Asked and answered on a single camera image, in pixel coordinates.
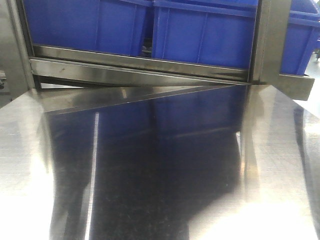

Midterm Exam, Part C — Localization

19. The left blue bin on shelf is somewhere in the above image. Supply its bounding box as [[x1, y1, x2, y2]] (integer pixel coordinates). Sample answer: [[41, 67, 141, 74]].
[[23, 0, 153, 56]]

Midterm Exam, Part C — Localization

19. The large blue bin on shelf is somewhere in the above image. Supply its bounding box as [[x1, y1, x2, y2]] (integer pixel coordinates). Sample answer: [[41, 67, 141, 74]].
[[151, 0, 257, 69]]

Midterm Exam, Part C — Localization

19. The far right blue bin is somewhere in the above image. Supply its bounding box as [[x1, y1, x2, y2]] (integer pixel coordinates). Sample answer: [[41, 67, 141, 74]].
[[280, 0, 320, 76]]

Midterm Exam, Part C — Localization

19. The stainless steel shelf frame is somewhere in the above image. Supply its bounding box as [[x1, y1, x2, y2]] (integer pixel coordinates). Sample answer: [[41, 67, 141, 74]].
[[0, 0, 315, 101]]

